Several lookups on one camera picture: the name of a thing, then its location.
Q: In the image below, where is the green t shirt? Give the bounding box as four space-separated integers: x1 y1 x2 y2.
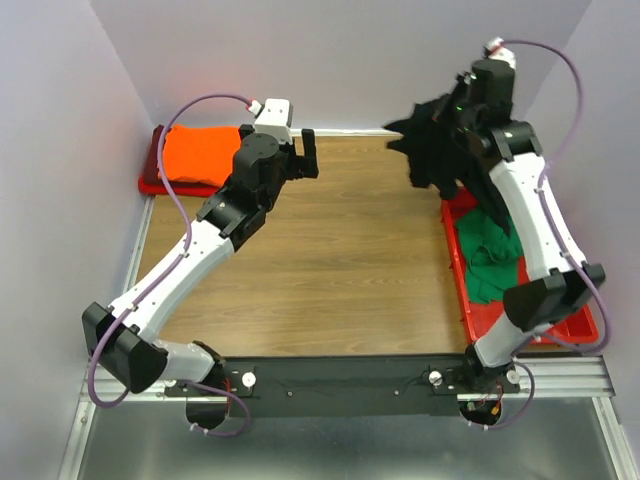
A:
455 207 523 304

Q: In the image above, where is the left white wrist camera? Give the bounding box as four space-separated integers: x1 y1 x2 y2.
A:
247 98 293 144

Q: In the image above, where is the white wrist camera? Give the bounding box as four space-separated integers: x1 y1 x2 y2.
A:
247 98 293 144
483 37 516 70

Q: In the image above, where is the red plastic bin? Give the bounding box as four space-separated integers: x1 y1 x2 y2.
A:
439 187 600 347

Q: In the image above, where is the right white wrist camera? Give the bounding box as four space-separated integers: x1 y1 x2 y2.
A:
483 37 516 70

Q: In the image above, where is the maroon folded t shirt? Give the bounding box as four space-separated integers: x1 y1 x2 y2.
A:
141 125 164 185

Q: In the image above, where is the orange folded t shirt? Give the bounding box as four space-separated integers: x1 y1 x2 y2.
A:
163 125 241 186

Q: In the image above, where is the red folded t shirt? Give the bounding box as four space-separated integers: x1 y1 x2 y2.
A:
137 169 221 198

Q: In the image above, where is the aluminium frame rail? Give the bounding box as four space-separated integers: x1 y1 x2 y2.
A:
81 356 615 402

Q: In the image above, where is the black t shirt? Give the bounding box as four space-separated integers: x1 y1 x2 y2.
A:
383 96 510 232

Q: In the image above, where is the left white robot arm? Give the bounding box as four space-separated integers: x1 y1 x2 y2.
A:
81 127 319 395

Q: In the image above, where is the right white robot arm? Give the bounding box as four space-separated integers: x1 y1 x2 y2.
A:
434 58 605 392

